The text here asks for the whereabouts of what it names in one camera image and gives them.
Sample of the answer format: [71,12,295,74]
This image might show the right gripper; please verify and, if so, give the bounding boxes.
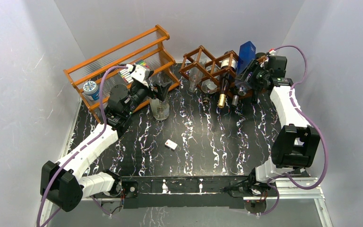
[235,59,270,92]

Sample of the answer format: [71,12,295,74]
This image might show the clear glass bottle white label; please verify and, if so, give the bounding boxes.
[149,97,170,121]

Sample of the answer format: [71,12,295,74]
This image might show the dark bottle gold cap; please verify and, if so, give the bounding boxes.
[217,58,236,108]

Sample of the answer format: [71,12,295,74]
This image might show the blue square bottle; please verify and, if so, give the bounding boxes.
[236,41,256,74]

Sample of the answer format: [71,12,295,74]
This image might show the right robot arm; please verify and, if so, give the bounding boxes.
[237,55,320,196]

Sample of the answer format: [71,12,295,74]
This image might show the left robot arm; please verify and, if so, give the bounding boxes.
[41,80,172,212]

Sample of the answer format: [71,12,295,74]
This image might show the brown wooden wine rack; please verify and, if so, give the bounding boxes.
[179,45,254,100]

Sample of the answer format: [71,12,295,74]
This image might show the clear bottle black cap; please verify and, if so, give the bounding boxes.
[201,79,217,105]

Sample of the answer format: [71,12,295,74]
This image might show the orange wooden shelf rack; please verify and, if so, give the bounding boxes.
[63,24,181,131]

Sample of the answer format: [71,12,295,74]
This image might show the pack of coloured markers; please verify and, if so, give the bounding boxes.
[120,60,154,84]

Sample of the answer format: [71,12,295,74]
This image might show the small white card box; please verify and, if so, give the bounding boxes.
[165,140,178,150]

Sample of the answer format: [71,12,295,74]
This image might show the blue white jar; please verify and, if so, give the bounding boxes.
[83,80,99,101]

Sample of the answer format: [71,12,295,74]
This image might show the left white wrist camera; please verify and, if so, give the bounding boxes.
[126,64,154,87]

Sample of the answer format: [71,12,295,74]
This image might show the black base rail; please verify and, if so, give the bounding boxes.
[92,175,295,210]

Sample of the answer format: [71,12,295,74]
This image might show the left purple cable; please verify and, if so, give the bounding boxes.
[36,65,129,227]

